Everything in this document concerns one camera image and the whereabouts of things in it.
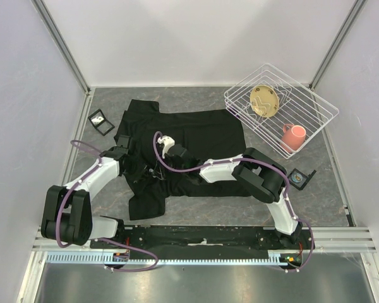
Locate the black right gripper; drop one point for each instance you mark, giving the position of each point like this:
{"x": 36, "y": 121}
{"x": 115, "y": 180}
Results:
{"x": 165, "y": 158}

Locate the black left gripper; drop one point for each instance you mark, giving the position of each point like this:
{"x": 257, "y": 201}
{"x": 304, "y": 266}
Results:
{"x": 141, "y": 170}

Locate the black t-shirt garment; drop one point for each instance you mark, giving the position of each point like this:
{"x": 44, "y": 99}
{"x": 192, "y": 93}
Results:
{"x": 208, "y": 134}

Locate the white portrait round brooch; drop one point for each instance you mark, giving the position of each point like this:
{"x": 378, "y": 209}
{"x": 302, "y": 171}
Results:
{"x": 296, "y": 178}

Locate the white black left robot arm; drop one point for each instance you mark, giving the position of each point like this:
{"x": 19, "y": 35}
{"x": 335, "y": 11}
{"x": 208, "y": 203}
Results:
{"x": 67, "y": 216}

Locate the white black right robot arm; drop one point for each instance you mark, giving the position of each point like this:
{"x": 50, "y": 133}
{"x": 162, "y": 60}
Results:
{"x": 257, "y": 174}

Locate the open black box left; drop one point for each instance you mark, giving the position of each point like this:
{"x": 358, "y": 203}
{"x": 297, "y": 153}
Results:
{"x": 100, "y": 123}

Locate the open black box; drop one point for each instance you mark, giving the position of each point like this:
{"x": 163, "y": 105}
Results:
{"x": 305, "y": 179}
{"x": 100, "y": 123}

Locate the yellow patterned plate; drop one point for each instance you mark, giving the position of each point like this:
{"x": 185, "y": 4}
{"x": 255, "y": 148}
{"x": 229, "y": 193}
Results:
{"x": 264, "y": 101}

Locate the pink ceramic mug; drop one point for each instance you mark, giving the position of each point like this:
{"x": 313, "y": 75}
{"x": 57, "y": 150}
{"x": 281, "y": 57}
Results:
{"x": 293, "y": 137}

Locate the open black box right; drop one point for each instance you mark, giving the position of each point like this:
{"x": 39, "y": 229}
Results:
{"x": 305, "y": 179}

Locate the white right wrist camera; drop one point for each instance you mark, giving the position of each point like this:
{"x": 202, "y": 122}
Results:
{"x": 166, "y": 142}

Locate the white wire dish rack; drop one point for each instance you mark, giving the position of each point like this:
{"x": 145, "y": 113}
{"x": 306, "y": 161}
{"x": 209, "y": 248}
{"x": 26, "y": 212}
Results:
{"x": 297, "y": 105}

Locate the slotted cable duct rail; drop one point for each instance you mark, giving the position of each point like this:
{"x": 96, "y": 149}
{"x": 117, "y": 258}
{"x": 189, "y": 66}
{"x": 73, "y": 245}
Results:
{"x": 270, "y": 258}

